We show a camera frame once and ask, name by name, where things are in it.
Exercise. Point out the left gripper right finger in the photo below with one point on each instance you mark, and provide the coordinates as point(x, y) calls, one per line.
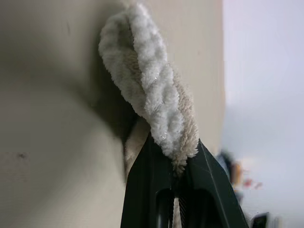
point(209, 190)

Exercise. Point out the beige towel with white trim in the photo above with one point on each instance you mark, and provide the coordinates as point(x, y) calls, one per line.
point(152, 78)

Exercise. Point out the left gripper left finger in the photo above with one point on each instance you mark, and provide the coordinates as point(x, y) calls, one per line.
point(147, 185)

